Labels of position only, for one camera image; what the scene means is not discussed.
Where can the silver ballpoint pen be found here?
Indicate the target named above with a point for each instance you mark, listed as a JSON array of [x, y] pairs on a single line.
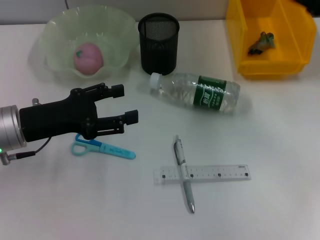
[[182, 165]]

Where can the clear bottle with green label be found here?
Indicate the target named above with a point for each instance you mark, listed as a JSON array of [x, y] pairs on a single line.
[[182, 87]]

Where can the black mesh pen cup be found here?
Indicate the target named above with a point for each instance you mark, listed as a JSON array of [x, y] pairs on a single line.
[[160, 50]]

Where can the blue and teal scissors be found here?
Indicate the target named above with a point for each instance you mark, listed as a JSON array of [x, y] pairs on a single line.
[[112, 150]]

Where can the pink toy peach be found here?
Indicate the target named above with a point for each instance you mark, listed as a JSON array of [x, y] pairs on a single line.
[[88, 58]]

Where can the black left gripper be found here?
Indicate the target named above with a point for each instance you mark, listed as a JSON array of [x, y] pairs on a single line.
[[55, 120]]

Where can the yellow plastic bin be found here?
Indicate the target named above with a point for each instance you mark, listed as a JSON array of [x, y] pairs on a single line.
[[287, 62]]

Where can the clear plastic ruler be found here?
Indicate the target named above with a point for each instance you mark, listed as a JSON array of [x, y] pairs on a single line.
[[212, 173]]

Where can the translucent green fruit bowl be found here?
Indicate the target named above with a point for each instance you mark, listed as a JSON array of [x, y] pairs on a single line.
[[60, 30]]

